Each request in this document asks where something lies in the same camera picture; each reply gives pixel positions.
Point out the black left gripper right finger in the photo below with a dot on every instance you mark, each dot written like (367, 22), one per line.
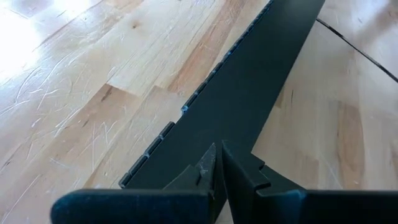
(280, 207)

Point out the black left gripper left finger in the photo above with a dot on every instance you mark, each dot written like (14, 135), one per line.
(124, 207)

